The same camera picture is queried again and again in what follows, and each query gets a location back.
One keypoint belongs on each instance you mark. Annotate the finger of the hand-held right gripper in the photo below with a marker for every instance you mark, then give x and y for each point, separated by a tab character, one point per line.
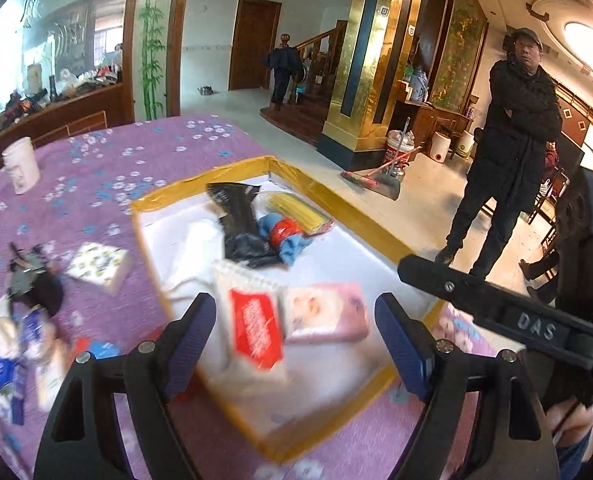
476	295

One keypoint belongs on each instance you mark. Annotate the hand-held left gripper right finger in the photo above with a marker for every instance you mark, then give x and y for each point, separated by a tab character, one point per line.
401	345

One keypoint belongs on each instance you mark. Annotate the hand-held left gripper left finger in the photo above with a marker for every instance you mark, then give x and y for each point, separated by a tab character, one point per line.
194	332

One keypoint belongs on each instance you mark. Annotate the white tissue pack red label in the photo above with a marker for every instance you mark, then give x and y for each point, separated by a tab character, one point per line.
254	330

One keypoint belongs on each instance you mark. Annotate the white towel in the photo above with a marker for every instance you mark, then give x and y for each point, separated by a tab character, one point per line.
194	255

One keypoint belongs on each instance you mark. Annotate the pink tissue pack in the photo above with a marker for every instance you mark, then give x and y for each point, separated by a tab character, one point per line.
326	312

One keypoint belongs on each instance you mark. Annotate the yellow-taped cardboard box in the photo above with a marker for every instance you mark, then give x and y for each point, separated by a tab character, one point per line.
336	270

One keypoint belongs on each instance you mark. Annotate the black plastic bag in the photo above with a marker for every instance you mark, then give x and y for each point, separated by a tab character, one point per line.
251	250

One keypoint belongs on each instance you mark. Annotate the blue cloth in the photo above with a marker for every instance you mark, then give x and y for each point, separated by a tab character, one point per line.
291	252

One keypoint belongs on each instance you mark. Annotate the red plastic packet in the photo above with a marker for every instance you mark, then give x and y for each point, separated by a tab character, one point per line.
282	234

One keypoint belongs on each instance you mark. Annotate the black snack bag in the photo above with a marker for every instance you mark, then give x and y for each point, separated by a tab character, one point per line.
236	205

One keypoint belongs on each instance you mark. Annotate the beige tissue pack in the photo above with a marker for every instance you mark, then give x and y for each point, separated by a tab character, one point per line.
51	370

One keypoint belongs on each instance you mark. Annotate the yellow sponge pack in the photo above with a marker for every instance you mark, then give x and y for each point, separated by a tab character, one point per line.
301	210

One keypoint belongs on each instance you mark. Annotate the person's right forearm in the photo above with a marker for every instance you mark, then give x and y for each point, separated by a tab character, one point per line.
571	425

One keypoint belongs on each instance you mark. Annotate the blue flat packet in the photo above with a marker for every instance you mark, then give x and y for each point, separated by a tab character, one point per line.
104	350

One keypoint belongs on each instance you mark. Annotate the white patterned tissue pack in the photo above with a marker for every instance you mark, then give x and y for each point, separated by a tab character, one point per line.
99	267

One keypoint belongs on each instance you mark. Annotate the white cylindrical appliance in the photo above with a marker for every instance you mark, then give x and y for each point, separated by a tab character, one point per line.
465	142
441	147

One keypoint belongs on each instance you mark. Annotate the broom and dustpan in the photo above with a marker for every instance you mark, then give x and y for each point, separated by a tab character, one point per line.
371	180

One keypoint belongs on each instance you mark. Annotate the black cylindrical motor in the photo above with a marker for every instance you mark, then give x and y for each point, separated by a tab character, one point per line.
39	290

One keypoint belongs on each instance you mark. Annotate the red bucket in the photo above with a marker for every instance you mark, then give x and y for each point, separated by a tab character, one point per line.
396	152

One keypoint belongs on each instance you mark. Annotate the wooden cabinet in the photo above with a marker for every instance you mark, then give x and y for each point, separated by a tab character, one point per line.
426	120

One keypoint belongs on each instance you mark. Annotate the large water bottle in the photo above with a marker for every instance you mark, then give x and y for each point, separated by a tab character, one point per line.
419	87

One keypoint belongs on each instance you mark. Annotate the round ceiling light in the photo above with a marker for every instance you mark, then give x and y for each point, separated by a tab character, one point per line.
584	37

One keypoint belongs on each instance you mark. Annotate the white plastic jar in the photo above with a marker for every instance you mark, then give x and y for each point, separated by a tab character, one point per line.
21	167

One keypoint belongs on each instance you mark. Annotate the metal kettle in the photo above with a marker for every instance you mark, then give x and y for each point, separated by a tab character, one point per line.
206	90

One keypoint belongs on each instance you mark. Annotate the wooden staircase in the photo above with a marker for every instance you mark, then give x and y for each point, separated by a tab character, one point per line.
301	115

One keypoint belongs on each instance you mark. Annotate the wooden sideboard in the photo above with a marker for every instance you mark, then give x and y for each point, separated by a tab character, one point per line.
76	110

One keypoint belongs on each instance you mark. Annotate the gold pillar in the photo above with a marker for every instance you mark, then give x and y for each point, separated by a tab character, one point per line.
391	35

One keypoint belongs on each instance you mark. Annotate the hung dark coat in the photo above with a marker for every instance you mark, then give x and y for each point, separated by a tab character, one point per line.
281	65

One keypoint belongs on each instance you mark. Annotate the black flashlight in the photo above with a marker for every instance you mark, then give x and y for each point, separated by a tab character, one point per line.
52	87

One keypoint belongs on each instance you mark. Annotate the white plastic bag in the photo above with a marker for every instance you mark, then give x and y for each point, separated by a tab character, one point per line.
69	77

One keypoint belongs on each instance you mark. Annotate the wooden door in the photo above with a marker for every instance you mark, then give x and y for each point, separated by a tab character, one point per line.
251	45

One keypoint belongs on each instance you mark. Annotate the pale plastic canister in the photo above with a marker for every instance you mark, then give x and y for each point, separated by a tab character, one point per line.
34	77

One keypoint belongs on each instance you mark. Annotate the green gold wall painting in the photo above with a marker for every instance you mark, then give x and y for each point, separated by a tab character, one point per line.
459	50

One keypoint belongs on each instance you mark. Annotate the bamboo wall decal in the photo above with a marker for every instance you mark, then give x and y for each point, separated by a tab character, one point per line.
151	60

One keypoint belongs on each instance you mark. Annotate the large wall mirror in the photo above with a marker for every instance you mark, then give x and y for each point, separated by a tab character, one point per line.
51	20

